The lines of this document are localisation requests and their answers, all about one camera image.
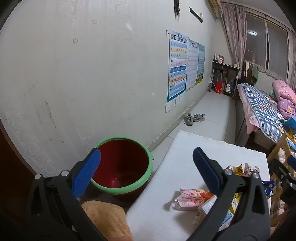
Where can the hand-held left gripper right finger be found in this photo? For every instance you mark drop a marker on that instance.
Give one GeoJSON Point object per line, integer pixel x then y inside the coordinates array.
{"type": "Point", "coordinates": [205, 171]}

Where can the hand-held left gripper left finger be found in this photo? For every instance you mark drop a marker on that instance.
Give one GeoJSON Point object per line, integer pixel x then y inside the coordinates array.
{"type": "Point", "coordinates": [89, 171]}

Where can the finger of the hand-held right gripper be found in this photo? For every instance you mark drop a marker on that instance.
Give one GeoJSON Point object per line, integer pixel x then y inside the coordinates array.
{"type": "Point", "coordinates": [289, 194]}
{"type": "Point", "coordinates": [284, 171]}

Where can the orange snack packet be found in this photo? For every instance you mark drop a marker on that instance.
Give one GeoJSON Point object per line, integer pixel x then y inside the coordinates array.
{"type": "Point", "coordinates": [209, 195]}

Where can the yellow wrapper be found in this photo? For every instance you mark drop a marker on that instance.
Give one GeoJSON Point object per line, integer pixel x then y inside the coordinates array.
{"type": "Point", "coordinates": [239, 170]}

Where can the red waste bin green rim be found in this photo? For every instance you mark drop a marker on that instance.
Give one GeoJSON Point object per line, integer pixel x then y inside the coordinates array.
{"type": "Point", "coordinates": [124, 162]}

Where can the blue white clear packet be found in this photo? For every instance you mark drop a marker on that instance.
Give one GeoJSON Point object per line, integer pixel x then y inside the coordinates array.
{"type": "Point", "coordinates": [227, 220]}

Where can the plaid seat cushion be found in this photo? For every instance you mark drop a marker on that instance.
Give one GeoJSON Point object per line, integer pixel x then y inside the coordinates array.
{"type": "Point", "coordinates": [278, 204]}

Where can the white red wrapper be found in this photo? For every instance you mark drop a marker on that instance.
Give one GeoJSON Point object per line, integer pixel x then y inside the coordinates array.
{"type": "Point", "coordinates": [230, 168]}

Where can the wooden chair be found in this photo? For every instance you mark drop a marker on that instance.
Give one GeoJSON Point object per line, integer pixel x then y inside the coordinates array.
{"type": "Point", "coordinates": [278, 146]}

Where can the pink strawberry snack packet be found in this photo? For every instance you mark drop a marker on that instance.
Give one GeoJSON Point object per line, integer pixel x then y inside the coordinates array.
{"type": "Point", "coordinates": [189, 199]}

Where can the white yellow carton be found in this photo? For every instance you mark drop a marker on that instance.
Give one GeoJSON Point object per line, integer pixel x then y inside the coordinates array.
{"type": "Point", "coordinates": [204, 209]}

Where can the yellow white packet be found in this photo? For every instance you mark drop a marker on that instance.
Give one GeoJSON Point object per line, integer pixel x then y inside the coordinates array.
{"type": "Point", "coordinates": [234, 204]}

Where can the blue box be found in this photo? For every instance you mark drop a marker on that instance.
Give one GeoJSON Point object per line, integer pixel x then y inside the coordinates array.
{"type": "Point", "coordinates": [290, 124]}

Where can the grey sneaker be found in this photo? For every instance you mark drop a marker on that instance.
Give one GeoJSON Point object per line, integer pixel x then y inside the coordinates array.
{"type": "Point", "coordinates": [198, 117]}
{"type": "Point", "coordinates": [189, 120]}

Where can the purple pink pillow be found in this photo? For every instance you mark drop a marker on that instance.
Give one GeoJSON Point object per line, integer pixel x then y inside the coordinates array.
{"type": "Point", "coordinates": [286, 109]}

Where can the bed with plaid blanket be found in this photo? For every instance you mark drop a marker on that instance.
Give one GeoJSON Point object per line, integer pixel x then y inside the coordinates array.
{"type": "Point", "coordinates": [263, 109]}

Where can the dark brown wooden cabinet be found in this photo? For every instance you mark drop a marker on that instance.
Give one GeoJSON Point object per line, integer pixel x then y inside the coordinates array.
{"type": "Point", "coordinates": [13, 157]}

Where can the pink pillows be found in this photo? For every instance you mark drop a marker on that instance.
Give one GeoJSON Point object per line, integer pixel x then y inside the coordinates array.
{"type": "Point", "coordinates": [283, 90]}

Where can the red bucket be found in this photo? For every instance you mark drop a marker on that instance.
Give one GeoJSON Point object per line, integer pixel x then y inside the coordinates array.
{"type": "Point", "coordinates": [218, 87]}

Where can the dark shelf with clutter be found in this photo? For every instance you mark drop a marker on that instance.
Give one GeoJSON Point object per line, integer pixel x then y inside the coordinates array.
{"type": "Point", "coordinates": [227, 69]}

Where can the hanging clothes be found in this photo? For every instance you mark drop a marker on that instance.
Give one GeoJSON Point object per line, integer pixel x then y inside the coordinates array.
{"type": "Point", "coordinates": [248, 71]}

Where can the window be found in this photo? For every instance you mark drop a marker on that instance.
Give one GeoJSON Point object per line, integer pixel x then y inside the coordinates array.
{"type": "Point", "coordinates": [275, 41]}

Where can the pink curtain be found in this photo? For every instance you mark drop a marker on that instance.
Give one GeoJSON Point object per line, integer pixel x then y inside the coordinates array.
{"type": "Point", "coordinates": [233, 27]}

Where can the black hanging tassel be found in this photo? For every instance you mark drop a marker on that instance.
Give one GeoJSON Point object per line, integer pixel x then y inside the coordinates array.
{"type": "Point", "coordinates": [177, 10]}

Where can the air conditioner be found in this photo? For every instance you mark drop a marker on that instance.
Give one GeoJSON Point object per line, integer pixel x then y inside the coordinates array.
{"type": "Point", "coordinates": [214, 3]}

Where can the white wall socket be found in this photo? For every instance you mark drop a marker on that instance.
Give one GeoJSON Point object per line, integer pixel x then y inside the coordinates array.
{"type": "Point", "coordinates": [167, 108]}
{"type": "Point", "coordinates": [177, 101]}

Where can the green bordered wall poster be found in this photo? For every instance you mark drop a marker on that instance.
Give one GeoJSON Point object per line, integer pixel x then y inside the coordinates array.
{"type": "Point", "coordinates": [200, 64]}

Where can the white chart wall poster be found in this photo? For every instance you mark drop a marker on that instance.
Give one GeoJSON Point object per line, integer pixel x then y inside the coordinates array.
{"type": "Point", "coordinates": [192, 64]}

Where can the blue chart wall poster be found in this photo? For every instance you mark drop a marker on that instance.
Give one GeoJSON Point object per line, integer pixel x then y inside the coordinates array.
{"type": "Point", "coordinates": [177, 67]}

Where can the black wall strip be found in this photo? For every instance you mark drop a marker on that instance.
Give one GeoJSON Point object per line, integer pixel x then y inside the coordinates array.
{"type": "Point", "coordinates": [196, 15]}

